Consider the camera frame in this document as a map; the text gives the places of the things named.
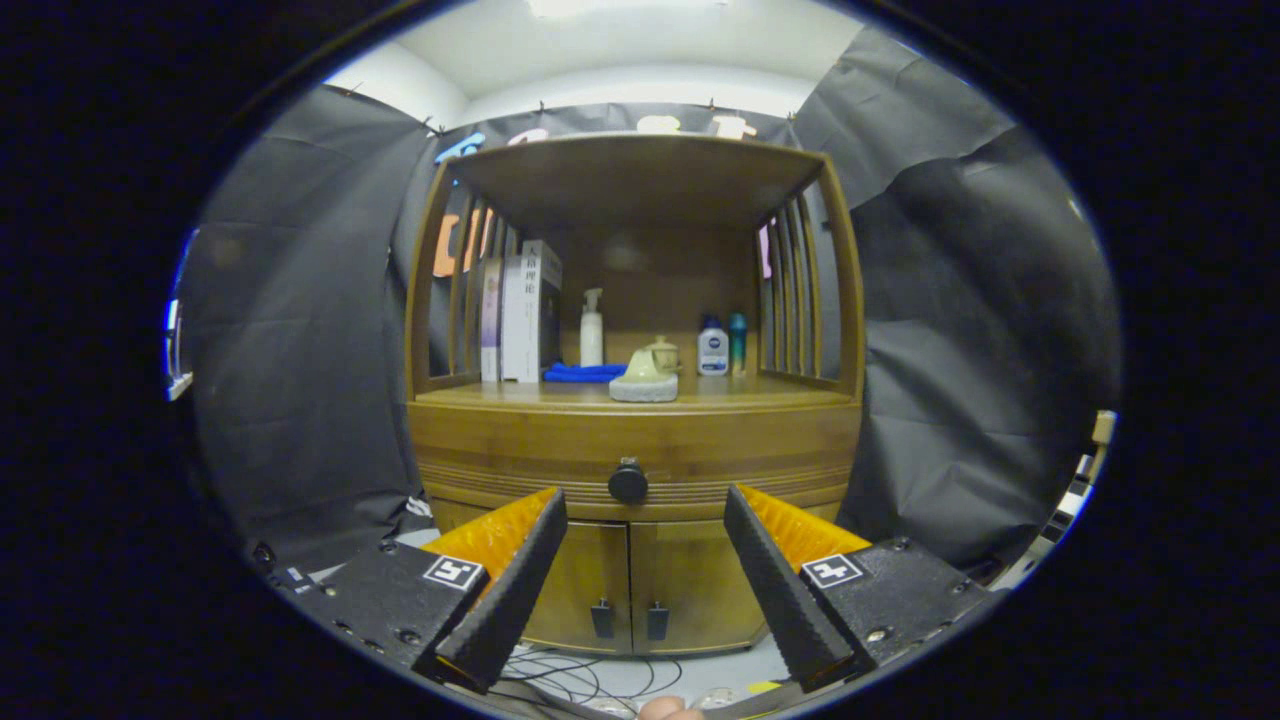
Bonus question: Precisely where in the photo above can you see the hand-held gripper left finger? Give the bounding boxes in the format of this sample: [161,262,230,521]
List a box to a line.
[285,487,569,696]

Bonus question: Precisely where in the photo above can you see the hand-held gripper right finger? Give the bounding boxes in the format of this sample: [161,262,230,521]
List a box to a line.
[724,483,1001,694]

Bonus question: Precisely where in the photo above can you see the wooden drawer with black knob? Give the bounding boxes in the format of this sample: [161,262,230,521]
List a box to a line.
[410,405,863,509]

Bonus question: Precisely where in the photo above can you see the green handled scrub brush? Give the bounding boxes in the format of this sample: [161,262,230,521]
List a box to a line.
[609,346,680,404]

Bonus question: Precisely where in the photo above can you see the wooden cabinet door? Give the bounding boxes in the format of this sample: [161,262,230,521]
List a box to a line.
[630,495,856,656]
[520,520,633,656]

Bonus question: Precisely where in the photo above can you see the wooden cabinet countertop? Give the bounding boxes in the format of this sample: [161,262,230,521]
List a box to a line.
[415,370,861,409]

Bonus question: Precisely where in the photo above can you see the wooden cabinet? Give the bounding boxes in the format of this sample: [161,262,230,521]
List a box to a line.
[405,133,867,656]

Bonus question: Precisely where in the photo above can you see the folded blue cloth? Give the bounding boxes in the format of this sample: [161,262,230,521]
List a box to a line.
[543,362,629,384]

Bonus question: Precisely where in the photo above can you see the white lotion bottle blue cap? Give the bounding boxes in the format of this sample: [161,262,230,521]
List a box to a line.
[697,314,730,377]

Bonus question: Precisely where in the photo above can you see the white pump bottle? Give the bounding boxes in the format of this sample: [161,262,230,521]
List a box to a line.
[579,288,606,368]

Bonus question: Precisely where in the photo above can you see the thick white book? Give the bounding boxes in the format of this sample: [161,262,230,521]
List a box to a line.
[500,240,563,384]

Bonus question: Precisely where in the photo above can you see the thin purple-spined book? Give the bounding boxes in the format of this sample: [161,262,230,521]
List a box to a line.
[480,258,504,383]

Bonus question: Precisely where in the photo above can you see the black backdrop cloth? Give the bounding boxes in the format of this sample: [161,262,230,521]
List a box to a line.
[185,25,1121,576]

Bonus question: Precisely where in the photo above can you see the black floor cables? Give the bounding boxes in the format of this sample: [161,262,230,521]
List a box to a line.
[495,645,686,706]

